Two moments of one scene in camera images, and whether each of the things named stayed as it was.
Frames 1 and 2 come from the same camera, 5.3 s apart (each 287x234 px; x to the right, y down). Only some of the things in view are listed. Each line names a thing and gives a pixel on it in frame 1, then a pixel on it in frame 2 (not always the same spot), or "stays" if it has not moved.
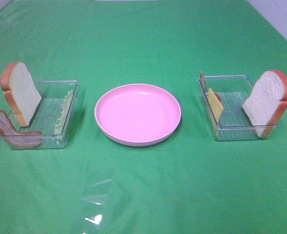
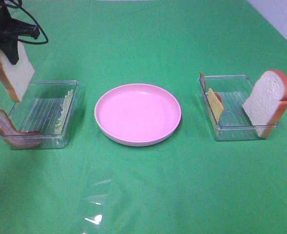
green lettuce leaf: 58,127 stays
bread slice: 18,86 -> 16,77
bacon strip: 11,136 stays
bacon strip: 202,79 stays
